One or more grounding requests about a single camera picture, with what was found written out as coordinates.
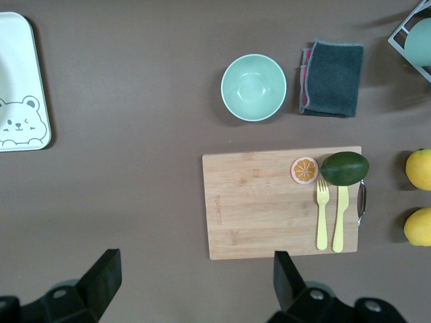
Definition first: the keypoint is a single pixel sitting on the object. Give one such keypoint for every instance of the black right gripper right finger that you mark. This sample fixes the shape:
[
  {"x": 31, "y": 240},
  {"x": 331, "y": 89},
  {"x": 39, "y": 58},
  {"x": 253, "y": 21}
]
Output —
[{"x": 288, "y": 282}]

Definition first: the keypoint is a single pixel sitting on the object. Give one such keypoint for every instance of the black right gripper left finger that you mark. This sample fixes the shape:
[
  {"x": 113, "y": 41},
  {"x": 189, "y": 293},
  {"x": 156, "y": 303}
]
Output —
[{"x": 102, "y": 282}]

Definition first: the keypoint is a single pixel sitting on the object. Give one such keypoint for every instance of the yellow plastic fork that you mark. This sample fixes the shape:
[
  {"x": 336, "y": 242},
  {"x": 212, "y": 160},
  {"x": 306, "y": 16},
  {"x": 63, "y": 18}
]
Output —
[{"x": 322, "y": 222}]

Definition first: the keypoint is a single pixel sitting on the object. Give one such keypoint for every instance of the bamboo cutting board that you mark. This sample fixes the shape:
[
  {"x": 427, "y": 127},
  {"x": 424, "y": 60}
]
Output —
[{"x": 262, "y": 208}]

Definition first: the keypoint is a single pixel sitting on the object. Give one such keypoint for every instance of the yellow plastic knife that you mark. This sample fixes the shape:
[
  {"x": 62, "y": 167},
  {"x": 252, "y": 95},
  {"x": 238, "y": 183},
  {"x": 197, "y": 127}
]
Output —
[{"x": 340, "y": 222}]

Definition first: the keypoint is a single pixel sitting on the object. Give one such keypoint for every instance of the orange slice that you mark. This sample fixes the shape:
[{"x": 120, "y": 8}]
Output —
[{"x": 304, "y": 170}]

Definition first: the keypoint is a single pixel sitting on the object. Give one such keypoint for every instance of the dark green avocado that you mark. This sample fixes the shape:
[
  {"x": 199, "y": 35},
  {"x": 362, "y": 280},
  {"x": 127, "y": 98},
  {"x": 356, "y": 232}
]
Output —
[{"x": 344, "y": 168}]

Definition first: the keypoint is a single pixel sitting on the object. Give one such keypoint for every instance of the yellow lemon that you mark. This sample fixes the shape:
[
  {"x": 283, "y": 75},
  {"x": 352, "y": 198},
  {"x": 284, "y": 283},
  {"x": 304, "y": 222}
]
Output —
[
  {"x": 419, "y": 227},
  {"x": 420, "y": 168}
]

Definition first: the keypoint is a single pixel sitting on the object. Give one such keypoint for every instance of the mint green bowl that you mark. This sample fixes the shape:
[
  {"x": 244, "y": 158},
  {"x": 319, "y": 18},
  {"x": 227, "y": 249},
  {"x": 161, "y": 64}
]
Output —
[{"x": 253, "y": 87}]

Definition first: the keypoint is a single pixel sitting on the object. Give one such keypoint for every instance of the folded grey pink cloth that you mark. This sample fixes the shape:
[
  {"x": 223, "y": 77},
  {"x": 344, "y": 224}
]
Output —
[{"x": 333, "y": 79}]

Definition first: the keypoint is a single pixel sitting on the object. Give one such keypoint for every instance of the cream tray with bear print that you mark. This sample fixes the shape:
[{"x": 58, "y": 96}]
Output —
[{"x": 23, "y": 67}]

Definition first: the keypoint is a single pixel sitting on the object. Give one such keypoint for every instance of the pale green cup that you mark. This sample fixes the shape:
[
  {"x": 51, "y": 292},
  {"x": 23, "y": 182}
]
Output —
[{"x": 420, "y": 43}]

